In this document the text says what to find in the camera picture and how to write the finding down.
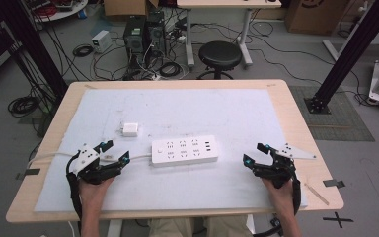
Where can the thin wooden stick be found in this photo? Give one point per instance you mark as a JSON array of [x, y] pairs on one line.
[[316, 194]]

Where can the large cardboard box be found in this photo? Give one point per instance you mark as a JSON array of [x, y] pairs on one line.
[[314, 16]]

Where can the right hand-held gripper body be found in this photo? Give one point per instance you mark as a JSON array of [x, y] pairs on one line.
[[281, 169]]

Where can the white charger adapter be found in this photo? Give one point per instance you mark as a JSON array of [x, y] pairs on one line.
[[130, 130]]

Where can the round white table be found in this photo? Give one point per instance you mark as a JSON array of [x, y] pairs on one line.
[[62, 11]]

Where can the black computer tower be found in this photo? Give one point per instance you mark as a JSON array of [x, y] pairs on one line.
[[156, 33], [134, 36]]

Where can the grey tape piece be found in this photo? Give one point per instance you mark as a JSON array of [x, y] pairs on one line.
[[334, 183], [29, 172]]

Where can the black aluminium post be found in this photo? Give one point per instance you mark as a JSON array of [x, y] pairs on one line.
[[348, 56], [36, 49]]

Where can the white foam mat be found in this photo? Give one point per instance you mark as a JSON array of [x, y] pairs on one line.
[[190, 112]]

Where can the grey floor mat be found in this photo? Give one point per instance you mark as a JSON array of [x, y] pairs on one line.
[[339, 118]]

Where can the person's beige trousers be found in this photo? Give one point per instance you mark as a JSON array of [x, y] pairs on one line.
[[177, 228]]

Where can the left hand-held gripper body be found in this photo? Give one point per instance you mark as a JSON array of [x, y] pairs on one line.
[[89, 161]]

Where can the person's right hand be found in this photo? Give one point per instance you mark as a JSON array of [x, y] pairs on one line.
[[283, 197]]

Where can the wooden table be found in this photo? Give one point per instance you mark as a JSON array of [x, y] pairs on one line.
[[296, 112]]

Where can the black round stool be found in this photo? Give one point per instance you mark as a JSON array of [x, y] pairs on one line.
[[220, 54]]

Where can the white power strip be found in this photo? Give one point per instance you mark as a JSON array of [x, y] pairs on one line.
[[184, 151]]

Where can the person's left hand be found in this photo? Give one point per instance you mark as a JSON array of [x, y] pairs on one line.
[[93, 192]]

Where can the white desk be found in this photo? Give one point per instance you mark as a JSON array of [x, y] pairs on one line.
[[227, 3]]

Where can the white power supply box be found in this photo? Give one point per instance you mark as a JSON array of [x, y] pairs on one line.
[[101, 41]]

